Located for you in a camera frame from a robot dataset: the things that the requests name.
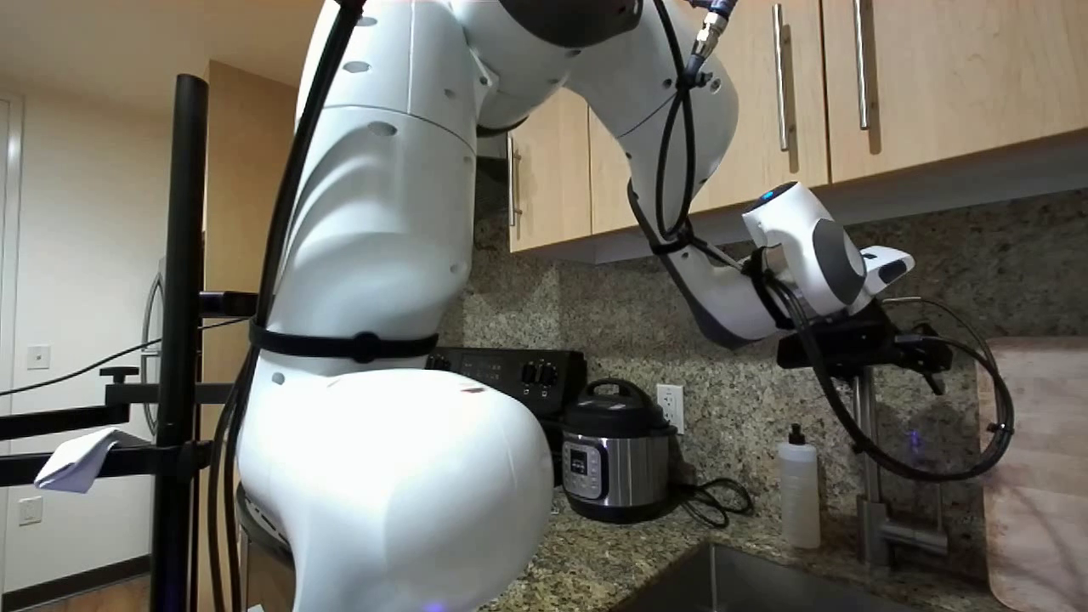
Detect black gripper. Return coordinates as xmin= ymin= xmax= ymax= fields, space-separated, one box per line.
xmin=775 ymin=307 xmax=952 ymax=394

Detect stainless steel gooseneck faucet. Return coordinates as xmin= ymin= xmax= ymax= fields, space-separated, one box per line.
xmin=854 ymin=371 xmax=947 ymax=572

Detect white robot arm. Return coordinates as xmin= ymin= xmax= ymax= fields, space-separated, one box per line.
xmin=238 ymin=0 xmax=911 ymax=612

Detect stainless steel sink basin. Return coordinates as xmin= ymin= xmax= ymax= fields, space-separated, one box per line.
xmin=607 ymin=544 xmax=930 ymax=612

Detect white soap dispenser bottle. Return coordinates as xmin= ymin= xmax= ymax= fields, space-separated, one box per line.
xmin=779 ymin=425 xmax=821 ymax=552

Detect wooden cutting board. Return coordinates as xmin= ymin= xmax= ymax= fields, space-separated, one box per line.
xmin=981 ymin=335 xmax=1088 ymax=612

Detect wooden upper cabinets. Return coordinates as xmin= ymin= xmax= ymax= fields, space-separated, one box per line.
xmin=502 ymin=0 xmax=1088 ymax=258

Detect silver black pressure cooker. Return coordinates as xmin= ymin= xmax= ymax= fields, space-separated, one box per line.
xmin=561 ymin=378 xmax=677 ymax=525

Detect black control box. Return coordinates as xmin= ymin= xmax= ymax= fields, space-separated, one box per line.
xmin=429 ymin=347 xmax=588 ymax=422

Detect black vertical stand pole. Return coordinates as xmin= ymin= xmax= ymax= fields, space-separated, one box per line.
xmin=0 ymin=70 xmax=261 ymax=612

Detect white folded paper tag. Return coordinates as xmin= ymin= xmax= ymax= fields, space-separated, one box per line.
xmin=34 ymin=427 xmax=146 ymax=493

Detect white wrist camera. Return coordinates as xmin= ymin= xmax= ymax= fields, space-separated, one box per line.
xmin=860 ymin=245 xmax=915 ymax=291

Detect white wall outlet plate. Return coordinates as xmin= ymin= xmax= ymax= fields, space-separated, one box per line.
xmin=656 ymin=383 xmax=687 ymax=436

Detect black power cord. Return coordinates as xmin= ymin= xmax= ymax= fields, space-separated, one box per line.
xmin=677 ymin=473 xmax=755 ymax=530

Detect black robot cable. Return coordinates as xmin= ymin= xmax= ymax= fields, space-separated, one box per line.
xmin=197 ymin=0 xmax=370 ymax=612

